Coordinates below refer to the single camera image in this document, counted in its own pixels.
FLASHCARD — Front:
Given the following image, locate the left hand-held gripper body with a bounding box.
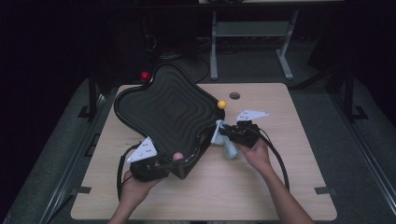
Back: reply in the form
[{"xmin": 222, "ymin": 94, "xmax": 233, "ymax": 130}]
[{"xmin": 126, "ymin": 136, "xmax": 172, "ymax": 183}]

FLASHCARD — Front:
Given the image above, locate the light blue cloth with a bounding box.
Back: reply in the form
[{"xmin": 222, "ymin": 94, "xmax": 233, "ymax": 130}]
[{"xmin": 210, "ymin": 119, "xmax": 240, "ymax": 161}]

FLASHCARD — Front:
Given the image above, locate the person's right hand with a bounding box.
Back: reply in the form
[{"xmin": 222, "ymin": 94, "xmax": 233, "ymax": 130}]
[{"xmin": 237, "ymin": 138, "xmax": 273, "ymax": 179}]

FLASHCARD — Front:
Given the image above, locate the black wavy tray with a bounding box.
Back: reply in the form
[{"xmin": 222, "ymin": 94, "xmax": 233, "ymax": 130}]
[{"xmin": 113, "ymin": 63, "xmax": 226, "ymax": 180}]

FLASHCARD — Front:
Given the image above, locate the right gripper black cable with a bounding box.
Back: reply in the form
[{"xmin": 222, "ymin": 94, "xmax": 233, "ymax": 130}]
[{"xmin": 246, "ymin": 125, "xmax": 290, "ymax": 192}]

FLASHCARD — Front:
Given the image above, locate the grey metal rail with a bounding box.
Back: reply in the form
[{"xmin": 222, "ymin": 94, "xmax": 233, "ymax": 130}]
[
  {"xmin": 40, "ymin": 92, "xmax": 106, "ymax": 224},
  {"xmin": 330, "ymin": 92, "xmax": 396, "ymax": 216}
]

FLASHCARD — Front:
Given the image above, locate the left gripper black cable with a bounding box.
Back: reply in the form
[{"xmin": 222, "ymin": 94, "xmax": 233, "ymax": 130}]
[{"xmin": 116, "ymin": 143, "xmax": 143, "ymax": 200}]

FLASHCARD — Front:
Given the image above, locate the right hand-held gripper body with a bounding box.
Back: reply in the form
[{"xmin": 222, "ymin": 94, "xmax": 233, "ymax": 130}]
[{"xmin": 230, "ymin": 109, "xmax": 270, "ymax": 149}]

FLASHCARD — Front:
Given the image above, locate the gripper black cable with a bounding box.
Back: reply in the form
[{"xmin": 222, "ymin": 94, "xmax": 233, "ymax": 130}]
[
  {"xmin": 246, "ymin": 125, "xmax": 290, "ymax": 192},
  {"xmin": 116, "ymin": 143, "xmax": 143, "ymax": 200}
]

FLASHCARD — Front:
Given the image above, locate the person's left hand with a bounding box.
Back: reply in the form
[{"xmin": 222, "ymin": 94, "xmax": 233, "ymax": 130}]
[{"xmin": 120, "ymin": 169, "xmax": 163, "ymax": 209}]

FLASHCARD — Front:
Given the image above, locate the black metal post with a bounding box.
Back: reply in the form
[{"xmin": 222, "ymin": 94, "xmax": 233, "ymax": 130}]
[
  {"xmin": 345, "ymin": 66, "xmax": 369, "ymax": 122},
  {"xmin": 78, "ymin": 69, "xmax": 98, "ymax": 120}
]

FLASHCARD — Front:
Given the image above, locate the grey metal stand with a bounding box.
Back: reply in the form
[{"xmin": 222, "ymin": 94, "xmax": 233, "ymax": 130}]
[{"xmin": 210, "ymin": 8, "xmax": 300, "ymax": 81}]

